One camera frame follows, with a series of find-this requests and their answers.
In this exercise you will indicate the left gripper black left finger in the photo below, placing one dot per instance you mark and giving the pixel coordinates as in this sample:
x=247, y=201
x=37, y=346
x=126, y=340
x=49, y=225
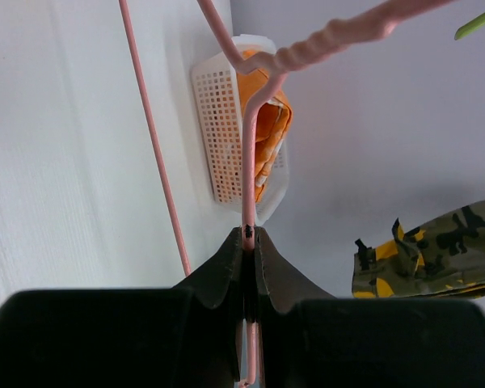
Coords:
x=188, y=335

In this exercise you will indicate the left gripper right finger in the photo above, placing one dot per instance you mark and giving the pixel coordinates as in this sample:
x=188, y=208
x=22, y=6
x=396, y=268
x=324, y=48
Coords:
x=310, y=339

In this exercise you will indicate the camouflage trousers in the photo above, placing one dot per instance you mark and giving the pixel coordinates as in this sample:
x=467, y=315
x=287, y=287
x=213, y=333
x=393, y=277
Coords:
x=444, y=257

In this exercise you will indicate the pink wire hanger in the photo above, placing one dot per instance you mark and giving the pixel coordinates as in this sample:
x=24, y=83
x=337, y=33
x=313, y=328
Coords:
x=338, y=34

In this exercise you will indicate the green plastic hanger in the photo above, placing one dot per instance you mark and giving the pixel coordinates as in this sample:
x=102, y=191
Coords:
x=471, y=26

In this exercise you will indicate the orange white cloth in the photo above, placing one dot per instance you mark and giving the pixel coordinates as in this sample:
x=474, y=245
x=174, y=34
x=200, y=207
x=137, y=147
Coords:
x=272, y=124

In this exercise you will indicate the white plastic basket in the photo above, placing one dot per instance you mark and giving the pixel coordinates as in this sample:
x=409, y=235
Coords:
x=217, y=97

